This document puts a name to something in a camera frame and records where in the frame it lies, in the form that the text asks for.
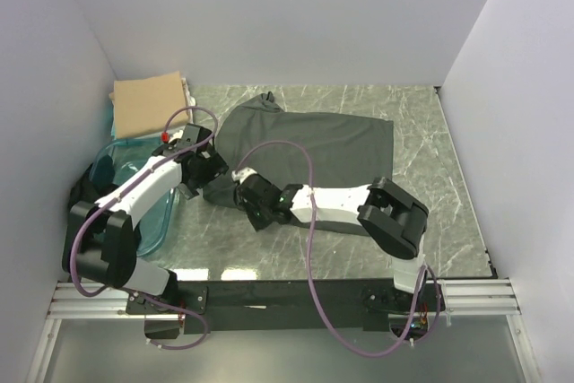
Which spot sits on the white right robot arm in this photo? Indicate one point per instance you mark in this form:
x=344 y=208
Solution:
x=393 y=218

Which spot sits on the aluminium extrusion rail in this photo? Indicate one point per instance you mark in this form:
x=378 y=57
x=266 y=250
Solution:
x=462 y=298

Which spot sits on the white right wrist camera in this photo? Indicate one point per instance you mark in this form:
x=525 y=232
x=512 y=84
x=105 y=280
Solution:
x=240 y=175

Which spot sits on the dark grey t-shirt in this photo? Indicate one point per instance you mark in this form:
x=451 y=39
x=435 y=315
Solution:
x=329 y=150

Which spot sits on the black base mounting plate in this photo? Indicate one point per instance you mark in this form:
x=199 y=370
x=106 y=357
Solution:
x=368 y=304

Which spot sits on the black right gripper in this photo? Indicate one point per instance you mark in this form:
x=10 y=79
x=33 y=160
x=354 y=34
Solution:
x=256 y=223

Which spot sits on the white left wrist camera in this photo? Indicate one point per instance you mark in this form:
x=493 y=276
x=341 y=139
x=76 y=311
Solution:
x=172 y=135

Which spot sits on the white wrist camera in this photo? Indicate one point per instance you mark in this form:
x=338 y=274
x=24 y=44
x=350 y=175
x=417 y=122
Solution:
x=240 y=175
x=172 y=135

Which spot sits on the clear blue plastic bin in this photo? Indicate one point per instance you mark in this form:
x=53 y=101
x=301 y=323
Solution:
x=114 y=165

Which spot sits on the folded tan t-shirt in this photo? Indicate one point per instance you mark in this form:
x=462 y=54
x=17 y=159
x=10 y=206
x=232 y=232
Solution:
x=142 y=107

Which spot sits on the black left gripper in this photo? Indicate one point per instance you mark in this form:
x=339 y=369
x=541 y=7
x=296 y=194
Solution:
x=214 y=167

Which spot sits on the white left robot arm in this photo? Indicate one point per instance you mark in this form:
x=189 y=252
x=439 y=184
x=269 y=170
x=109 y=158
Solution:
x=102 y=237

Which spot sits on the black t-shirt in bin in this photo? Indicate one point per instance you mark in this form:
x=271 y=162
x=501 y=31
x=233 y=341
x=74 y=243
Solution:
x=89 y=189

